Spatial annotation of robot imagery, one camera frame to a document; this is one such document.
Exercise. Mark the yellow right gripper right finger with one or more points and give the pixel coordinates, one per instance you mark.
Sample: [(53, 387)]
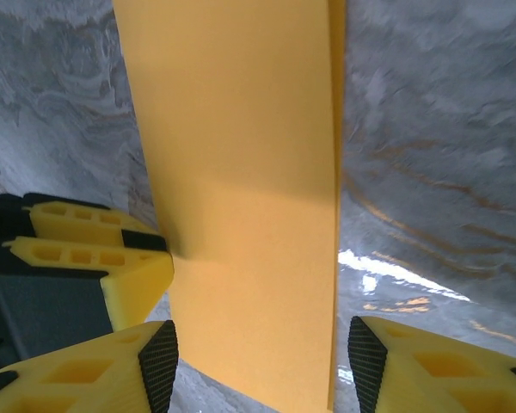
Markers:
[(434, 378)]

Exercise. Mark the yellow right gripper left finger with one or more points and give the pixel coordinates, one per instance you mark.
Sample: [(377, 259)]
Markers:
[(90, 378)]

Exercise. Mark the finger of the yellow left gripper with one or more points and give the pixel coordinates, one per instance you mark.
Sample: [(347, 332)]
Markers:
[(77, 221), (133, 292)]

